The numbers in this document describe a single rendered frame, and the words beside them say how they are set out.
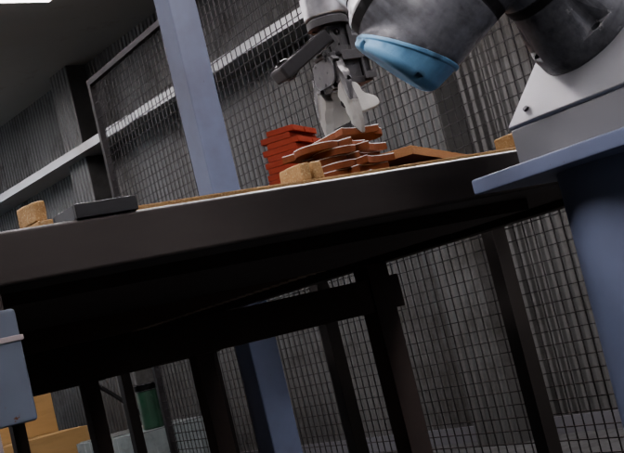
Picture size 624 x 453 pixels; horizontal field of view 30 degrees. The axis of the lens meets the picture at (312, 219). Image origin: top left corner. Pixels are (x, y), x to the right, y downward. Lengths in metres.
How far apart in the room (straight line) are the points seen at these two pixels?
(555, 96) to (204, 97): 2.37
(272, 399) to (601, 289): 2.30
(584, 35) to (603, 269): 0.28
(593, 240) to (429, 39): 0.31
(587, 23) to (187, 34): 2.45
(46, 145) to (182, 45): 5.76
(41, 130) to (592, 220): 8.26
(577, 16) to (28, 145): 8.49
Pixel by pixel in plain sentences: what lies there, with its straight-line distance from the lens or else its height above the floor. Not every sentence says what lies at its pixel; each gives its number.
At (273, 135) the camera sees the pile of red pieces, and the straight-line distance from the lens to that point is 2.66.
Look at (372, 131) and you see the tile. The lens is 1.91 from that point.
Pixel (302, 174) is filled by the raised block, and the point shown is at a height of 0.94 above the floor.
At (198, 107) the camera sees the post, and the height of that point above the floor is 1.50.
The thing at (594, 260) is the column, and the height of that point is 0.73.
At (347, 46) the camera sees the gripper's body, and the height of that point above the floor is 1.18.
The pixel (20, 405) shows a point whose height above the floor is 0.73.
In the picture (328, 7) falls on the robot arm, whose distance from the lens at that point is 1.96.
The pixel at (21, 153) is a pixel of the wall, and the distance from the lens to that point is 9.89.
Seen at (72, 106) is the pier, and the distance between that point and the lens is 8.67.
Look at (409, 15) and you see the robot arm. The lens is 1.40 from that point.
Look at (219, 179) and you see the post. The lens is 3.68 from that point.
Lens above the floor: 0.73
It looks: 5 degrees up
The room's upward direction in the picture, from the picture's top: 14 degrees counter-clockwise
